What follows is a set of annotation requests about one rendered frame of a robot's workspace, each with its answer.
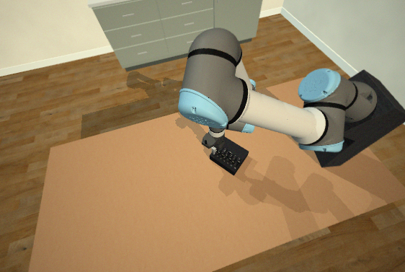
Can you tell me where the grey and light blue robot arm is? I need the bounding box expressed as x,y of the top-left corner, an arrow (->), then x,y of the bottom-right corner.
178,28 -> 377,152

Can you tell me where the black lighting desk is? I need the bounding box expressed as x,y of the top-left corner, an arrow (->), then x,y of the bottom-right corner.
210,137 -> 249,176

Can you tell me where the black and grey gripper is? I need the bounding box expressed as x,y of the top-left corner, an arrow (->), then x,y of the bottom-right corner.
202,126 -> 225,154

